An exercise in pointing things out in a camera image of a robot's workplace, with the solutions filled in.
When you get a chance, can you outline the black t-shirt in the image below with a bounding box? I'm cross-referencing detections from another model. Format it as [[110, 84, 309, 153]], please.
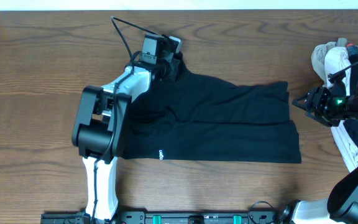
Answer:
[[122, 65, 301, 164]]

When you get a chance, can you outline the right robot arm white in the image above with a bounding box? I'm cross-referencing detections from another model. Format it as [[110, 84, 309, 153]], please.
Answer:
[[278, 86, 358, 223]]

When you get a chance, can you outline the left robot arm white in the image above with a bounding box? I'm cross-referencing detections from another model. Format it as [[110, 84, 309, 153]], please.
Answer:
[[71, 53, 182, 223]]

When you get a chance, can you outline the white crumpled garment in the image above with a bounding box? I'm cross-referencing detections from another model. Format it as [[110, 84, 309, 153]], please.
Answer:
[[311, 40, 358, 172]]

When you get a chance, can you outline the grey garment with red trim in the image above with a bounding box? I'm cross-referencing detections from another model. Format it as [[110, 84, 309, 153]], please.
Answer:
[[336, 38, 358, 57]]

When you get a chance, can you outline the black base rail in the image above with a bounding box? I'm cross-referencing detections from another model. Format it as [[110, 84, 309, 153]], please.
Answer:
[[40, 201, 294, 224]]

